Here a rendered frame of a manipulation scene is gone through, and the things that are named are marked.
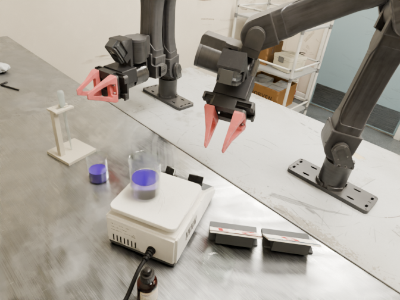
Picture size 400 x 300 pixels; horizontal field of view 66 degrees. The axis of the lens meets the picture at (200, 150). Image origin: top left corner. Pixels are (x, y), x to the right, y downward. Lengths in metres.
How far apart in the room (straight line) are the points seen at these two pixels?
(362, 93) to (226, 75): 0.28
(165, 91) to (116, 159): 0.36
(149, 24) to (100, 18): 1.17
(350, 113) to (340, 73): 2.81
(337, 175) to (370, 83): 0.21
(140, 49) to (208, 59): 0.26
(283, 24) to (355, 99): 0.20
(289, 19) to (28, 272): 0.60
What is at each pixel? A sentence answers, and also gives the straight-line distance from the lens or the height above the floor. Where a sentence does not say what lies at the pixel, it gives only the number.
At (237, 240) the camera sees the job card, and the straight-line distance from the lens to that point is 0.57.
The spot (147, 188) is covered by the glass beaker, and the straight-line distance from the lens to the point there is 0.50.
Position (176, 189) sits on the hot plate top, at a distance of 0.55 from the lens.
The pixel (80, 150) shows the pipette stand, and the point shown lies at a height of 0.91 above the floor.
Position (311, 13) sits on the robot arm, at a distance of 0.62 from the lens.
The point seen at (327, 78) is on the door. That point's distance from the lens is 3.56.
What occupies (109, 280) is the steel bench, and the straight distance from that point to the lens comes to 0.54.
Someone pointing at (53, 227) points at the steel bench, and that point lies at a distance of 0.63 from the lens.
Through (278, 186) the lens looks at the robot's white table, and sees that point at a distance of 0.75.
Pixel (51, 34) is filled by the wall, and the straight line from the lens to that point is 1.94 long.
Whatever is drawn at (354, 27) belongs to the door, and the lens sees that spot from 3.41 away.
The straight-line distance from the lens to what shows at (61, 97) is 0.74.
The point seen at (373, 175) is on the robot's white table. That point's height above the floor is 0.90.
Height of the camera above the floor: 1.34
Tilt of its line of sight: 33 degrees down
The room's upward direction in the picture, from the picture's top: 6 degrees clockwise
